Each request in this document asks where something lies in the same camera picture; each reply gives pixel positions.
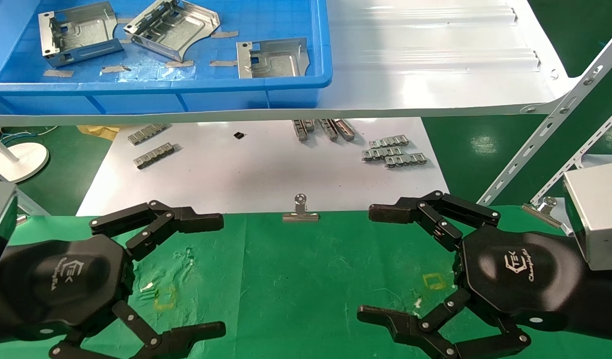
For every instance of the white metal shelf board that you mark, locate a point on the white metal shelf board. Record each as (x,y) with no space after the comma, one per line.
(425,75)

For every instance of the sheet metal bracket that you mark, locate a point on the sheet metal bracket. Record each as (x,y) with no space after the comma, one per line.
(186,30)
(276,62)
(81,30)

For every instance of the blue plastic bin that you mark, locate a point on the blue plastic bin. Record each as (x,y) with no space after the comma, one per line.
(296,20)

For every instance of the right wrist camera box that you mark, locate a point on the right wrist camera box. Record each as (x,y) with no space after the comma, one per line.
(597,214)

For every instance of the white perforated rack post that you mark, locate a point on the white perforated rack post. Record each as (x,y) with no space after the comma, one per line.
(550,122)
(580,157)
(34,204)

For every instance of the green table mat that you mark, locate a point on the green table mat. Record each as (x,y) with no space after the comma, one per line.
(286,279)

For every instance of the white lamp base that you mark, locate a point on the white lamp base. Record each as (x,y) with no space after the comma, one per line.
(21,159)

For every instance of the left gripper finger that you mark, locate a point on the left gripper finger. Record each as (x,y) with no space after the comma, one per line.
(196,221)

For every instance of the yellow crumpled bag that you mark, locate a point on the yellow crumpled bag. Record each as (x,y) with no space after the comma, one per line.
(99,131)

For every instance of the white lower shelf board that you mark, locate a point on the white lower shelf board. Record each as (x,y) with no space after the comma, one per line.
(246,174)

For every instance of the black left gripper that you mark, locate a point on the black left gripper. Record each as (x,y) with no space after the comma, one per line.
(61,284)

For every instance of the small ridged metal part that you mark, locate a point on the small ridged metal part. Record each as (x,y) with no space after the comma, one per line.
(380,153)
(405,160)
(300,130)
(344,129)
(388,141)
(329,129)
(147,133)
(309,124)
(154,155)

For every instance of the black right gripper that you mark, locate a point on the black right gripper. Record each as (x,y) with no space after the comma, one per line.
(525,279)

